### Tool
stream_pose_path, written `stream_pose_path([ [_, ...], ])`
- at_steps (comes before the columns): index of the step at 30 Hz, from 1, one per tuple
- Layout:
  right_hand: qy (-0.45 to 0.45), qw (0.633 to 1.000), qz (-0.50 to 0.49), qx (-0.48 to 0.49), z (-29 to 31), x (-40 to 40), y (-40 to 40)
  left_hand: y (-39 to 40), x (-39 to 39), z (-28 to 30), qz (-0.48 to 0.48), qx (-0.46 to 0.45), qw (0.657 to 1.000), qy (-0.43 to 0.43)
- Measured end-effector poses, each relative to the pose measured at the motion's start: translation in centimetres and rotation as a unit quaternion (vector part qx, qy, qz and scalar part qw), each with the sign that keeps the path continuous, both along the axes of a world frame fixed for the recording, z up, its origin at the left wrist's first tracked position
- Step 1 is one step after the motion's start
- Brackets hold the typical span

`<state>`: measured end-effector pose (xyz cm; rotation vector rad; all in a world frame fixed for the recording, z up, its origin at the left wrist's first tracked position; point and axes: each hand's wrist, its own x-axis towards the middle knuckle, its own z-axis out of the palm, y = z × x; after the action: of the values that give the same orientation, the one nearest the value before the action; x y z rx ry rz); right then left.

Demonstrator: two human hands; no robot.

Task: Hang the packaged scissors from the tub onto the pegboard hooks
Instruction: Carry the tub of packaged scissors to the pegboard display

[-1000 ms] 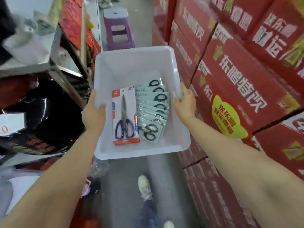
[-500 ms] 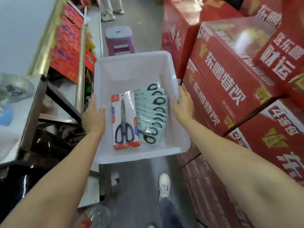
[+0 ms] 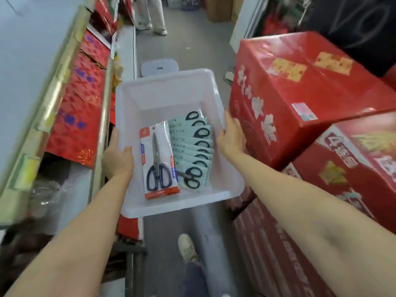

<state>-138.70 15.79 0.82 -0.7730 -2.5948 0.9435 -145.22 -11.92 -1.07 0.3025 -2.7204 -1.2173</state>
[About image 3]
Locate person's right hand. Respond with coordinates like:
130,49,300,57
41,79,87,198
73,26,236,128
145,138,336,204
216,110,248,163

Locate person's left hand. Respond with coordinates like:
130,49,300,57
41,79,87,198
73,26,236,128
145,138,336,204
101,127,135,182

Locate row of green scissors packs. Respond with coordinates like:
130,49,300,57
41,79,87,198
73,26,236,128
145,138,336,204
168,108,215,193

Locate white red scissors pack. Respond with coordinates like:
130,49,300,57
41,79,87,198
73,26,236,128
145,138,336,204
139,121,181,200

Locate white plastic bin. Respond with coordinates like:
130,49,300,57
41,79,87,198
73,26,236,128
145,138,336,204
115,68,245,219

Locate person's right forearm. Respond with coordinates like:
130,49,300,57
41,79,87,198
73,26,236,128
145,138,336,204
229,151,396,297

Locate person's left forearm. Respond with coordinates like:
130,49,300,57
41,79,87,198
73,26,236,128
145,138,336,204
3,174,133,297

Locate person's white left shoe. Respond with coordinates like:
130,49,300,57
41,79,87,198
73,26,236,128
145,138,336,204
178,234,201,265

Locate person's left leg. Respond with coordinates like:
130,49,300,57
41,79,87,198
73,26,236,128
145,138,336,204
181,262,212,297

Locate grey plastic stool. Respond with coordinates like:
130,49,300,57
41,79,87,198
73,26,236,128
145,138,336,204
141,58,179,78

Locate large red carton yellow labels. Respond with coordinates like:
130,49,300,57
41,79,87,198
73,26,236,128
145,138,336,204
229,31,396,170

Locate stack of red cartons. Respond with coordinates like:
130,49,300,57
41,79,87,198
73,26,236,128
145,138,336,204
232,111,396,297

